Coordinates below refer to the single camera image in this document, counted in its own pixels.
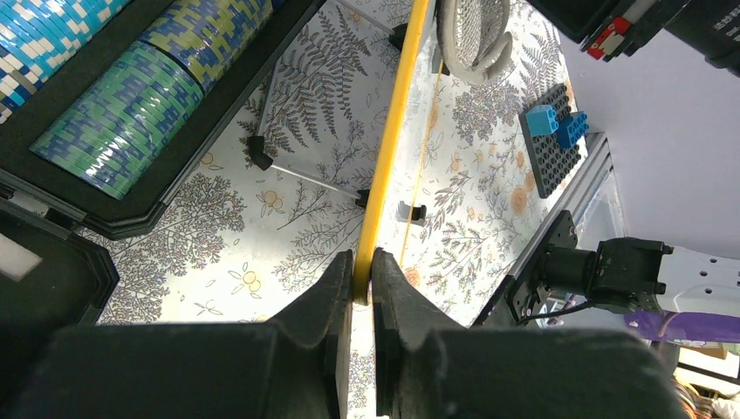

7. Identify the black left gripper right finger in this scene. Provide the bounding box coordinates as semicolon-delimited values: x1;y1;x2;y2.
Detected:
370;249;687;419

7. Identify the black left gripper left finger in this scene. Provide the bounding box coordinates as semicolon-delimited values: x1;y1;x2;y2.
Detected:
1;251;353;418

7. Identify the light blue poker chip stack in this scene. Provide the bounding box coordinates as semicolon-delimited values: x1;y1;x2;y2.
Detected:
1;0;129;123

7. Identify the black poker chip case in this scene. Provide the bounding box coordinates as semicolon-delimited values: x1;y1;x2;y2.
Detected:
1;1;320;330

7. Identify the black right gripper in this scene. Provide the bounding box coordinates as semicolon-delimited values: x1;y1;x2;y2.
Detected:
529;0;739;61

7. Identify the dark blue lego brick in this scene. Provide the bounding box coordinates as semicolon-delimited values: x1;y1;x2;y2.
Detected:
556;112;590;149

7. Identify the yellow framed whiteboard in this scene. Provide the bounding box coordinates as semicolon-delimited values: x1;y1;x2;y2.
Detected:
247;0;443;306

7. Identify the green blue poker chip stack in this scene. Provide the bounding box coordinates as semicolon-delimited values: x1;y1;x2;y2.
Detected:
30;0;275;200

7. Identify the light blue lego brick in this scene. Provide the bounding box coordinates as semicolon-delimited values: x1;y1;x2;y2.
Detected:
524;104;559;137

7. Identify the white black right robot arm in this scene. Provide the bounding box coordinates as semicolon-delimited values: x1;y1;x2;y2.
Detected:
477;1;739;347

